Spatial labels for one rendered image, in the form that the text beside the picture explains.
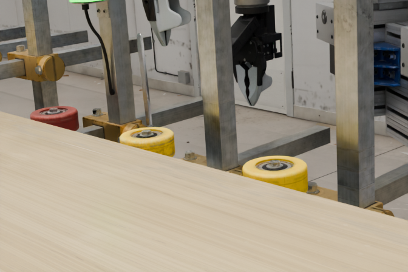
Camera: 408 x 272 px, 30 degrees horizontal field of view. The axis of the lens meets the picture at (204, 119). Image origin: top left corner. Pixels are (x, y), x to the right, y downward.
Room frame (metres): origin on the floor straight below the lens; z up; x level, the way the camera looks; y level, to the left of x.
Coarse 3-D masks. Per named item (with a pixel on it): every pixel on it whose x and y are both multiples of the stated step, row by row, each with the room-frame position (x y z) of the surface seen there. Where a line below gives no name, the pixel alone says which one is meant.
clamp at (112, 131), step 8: (104, 112) 1.38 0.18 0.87; (88, 120) 1.34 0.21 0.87; (96, 120) 1.33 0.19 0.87; (104, 120) 1.32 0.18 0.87; (136, 120) 1.31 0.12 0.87; (104, 128) 1.31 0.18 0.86; (112, 128) 1.29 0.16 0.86; (120, 128) 1.27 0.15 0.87; (128, 128) 1.27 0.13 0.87; (136, 128) 1.27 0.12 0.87; (104, 136) 1.31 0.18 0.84; (112, 136) 1.29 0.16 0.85
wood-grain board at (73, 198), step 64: (0, 128) 1.19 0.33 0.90; (0, 192) 0.87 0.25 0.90; (64, 192) 0.86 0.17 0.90; (128, 192) 0.84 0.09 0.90; (192, 192) 0.83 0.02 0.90; (256, 192) 0.82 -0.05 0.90; (0, 256) 0.69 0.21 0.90; (64, 256) 0.68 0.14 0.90; (128, 256) 0.67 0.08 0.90; (192, 256) 0.66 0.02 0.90; (256, 256) 0.65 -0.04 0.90; (320, 256) 0.64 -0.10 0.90; (384, 256) 0.63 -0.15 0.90
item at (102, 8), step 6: (102, 0) 1.27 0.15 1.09; (108, 0) 1.28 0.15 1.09; (84, 6) 1.27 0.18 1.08; (96, 6) 1.31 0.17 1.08; (102, 6) 1.29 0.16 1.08; (108, 6) 1.28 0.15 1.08; (84, 12) 1.27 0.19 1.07; (102, 12) 1.30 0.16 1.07; (108, 12) 1.28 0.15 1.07; (90, 24) 1.27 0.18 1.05; (102, 42) 1.28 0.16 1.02; (102, 48) 1.29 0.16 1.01; (108, 66) 1.29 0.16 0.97; (108, 72) 1.29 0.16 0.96; (108, 78) 1.29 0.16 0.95
